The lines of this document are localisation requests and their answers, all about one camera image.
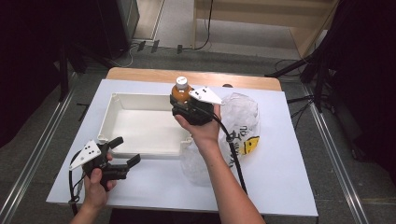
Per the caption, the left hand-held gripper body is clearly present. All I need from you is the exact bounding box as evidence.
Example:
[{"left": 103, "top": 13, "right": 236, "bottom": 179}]
[{"left": 68, "top": 139, "right": 129, "bottom": 192}]

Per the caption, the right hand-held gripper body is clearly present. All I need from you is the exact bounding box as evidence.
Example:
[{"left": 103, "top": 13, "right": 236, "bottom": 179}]
[{"left": 169, "top": 86, "right": 224, "bottom": 127}]

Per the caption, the orange drink bottle white cap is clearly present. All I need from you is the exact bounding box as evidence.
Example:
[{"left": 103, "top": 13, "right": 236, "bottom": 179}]
[{"left": 171, "top": 76, "right": 194, "bottom": 104}]

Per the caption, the white plastic bin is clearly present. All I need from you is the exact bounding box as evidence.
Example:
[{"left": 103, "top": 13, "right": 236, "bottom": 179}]
[{"left": 97, "top": 92, "right": 194, "bottom": 157}]

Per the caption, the clear plastic bag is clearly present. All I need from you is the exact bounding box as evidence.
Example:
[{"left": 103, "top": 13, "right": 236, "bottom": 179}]
[{"left": 179, "top": 91, "right": 262, "bottom": 187}]

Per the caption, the person's right hand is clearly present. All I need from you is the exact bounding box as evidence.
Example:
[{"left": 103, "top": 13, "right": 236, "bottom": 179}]
[{"left": 174, "top": 104, "right": 222, "bottom": 149}]

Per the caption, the person's left hand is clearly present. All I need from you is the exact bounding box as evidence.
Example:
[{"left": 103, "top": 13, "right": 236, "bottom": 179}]
[{"left": 83, "top": 152, "right": 118, "bottom": 210}]

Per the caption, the black stand pole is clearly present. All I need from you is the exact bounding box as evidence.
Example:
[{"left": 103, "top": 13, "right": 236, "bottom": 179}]
[{"left": 58, "top": 43, "right": 70, "bottom": 103}]

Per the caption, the dark cabinet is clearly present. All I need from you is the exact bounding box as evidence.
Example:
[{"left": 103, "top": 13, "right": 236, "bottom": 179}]
[{"left": 90, "top": 0, "right": 140, "bottom": 61}]

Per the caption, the light wooden shelf unit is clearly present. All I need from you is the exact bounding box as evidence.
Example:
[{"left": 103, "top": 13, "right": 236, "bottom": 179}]
[{"left": 191, "top": 0, "right": 341, "bottom": 59}]

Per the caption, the white table board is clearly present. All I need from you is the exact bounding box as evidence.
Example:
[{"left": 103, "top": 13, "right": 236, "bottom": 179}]
[{"left": 46, "top": 78, "right": 319, "bottom": 217}]

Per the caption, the black curtain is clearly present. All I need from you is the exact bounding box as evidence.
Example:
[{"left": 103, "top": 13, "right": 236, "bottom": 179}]
[
  {"left": 0, "top": 0, "right": 104, "bottom": 148},
  {"left": 317, "top": 0, "right": 396, "bottom": 176}
]

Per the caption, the black tripod stand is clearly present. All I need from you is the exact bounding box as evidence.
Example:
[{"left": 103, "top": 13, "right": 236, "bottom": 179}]
[{"left": 264, "top": 46, "right": 332, "bottom": 114}]

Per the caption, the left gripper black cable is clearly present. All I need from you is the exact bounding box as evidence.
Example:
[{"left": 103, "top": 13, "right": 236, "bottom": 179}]
[{"left": 68, "top": 150, "right": 86, "bottom": 217}]

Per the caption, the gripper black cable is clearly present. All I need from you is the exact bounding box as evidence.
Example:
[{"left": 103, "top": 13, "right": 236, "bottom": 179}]
[
  {"left": 211, "top": 112, "right": 248, "bottom": 196},
  {"left": 68, "top": 150, "right": 86, "bottom": 217}
]

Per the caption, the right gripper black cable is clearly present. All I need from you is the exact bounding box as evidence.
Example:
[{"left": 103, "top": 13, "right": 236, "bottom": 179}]
[{"left": 211, "top": 112, "right": 248, "bottom": 196}]

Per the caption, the aluminium rail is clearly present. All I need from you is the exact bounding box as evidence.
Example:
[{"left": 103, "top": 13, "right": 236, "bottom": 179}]
[
  {"left": 302, "top": 83, "right": 371, "bottom": 224},
  {"left": 0, "top": 90, "right": 77, "bottom": 224}
]

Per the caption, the white floor cable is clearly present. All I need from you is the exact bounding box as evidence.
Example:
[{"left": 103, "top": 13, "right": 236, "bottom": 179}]
[{"left": 117, "top": 42, "right": 142, "bottom": 68}]

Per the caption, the black hanging cable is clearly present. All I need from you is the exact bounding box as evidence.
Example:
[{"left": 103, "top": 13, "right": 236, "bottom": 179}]
[{"left": 182, "top": 0, "right": 215, "bottom": 51}]

